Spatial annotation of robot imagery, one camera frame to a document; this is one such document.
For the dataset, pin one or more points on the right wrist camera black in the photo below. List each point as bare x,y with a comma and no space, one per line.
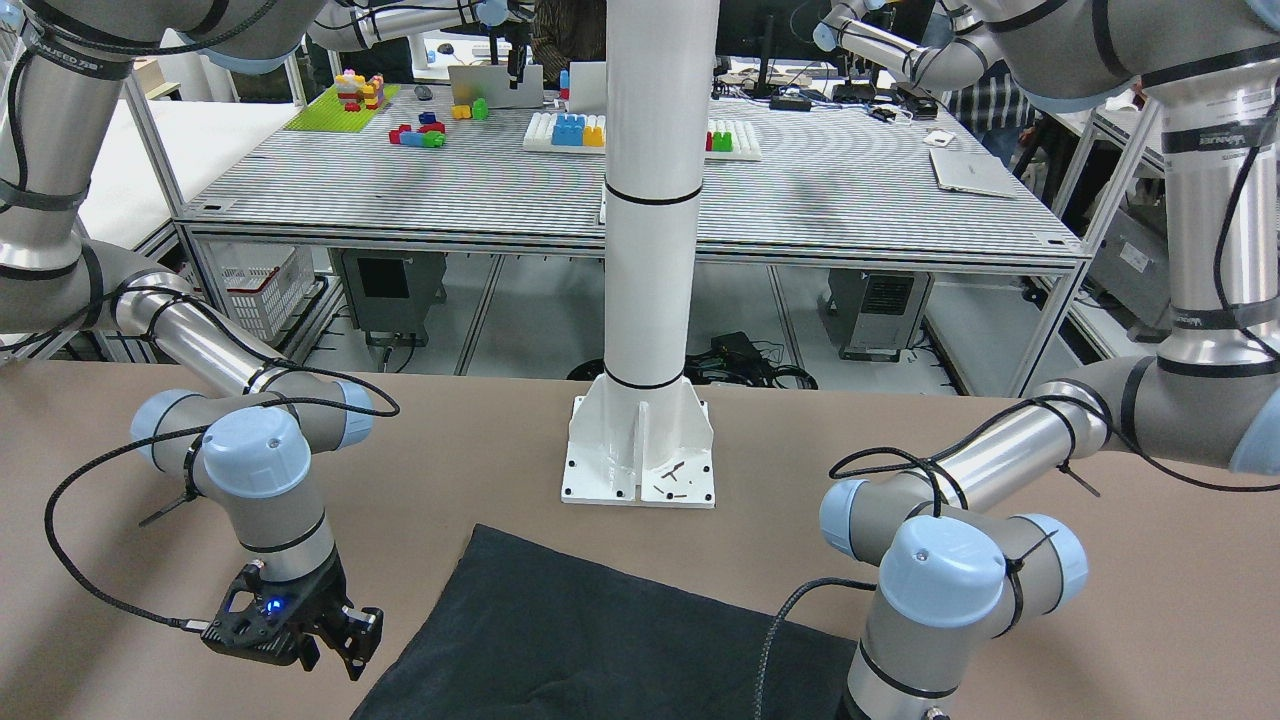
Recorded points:
254,619

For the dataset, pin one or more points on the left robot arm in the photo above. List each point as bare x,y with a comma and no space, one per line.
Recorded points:
951,577

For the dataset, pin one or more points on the neighbouring robot arm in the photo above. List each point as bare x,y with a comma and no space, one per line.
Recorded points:
959,64

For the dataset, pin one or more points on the white plastic basket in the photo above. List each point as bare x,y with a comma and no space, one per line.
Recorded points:
264,283

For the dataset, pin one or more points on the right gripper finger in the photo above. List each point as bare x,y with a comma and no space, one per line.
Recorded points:
353,658
308,655

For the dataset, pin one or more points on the black t-shirt with logo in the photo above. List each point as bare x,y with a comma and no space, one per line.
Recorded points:
524,632

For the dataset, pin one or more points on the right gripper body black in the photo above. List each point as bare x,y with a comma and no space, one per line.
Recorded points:
322,601

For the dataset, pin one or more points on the white central mounting column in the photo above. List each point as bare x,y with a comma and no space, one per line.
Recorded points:
641,435

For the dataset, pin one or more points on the silver laptop closed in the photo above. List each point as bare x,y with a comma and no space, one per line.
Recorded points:
969,172

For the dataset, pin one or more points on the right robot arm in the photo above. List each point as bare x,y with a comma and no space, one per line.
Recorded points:
249,449

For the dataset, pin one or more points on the striped metal work table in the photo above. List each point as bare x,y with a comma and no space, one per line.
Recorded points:
834,187

